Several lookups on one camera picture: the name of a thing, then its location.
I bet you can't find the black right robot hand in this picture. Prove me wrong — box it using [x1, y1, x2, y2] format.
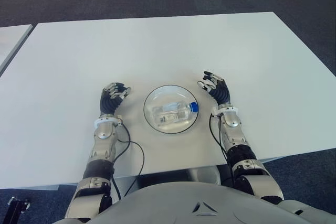
[197, 71, 232, 106]

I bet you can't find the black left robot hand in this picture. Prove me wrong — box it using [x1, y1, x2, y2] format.
[100, 81, 132, 117]

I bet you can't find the clear bottle with blue cap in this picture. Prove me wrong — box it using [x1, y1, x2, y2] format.
[151, 102, 200, 127]

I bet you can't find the white plate with black rim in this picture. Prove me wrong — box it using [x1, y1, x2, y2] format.
[143, 84, 199, 134]

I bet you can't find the white robot waist housing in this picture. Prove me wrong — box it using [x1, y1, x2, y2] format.
[187, 167, 221, 185]

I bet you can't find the white side table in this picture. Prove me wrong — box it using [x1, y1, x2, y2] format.
[0, 24, 34, 76]

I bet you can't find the grey robot torso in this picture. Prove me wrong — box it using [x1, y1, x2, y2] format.
[56, 180, 336, 224]

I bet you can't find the black wheeled stand base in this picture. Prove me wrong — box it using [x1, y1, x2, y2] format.
[6, 196, 31, 224]

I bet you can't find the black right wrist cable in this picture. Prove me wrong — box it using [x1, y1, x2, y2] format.
[209, 112, 236, 186]

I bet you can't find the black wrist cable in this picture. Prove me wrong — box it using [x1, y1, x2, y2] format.
[110, 124, 145, 201]
[209, 112, 236, 186]

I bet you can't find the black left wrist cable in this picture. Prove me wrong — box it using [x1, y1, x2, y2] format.
[110, 124, 145, 201]

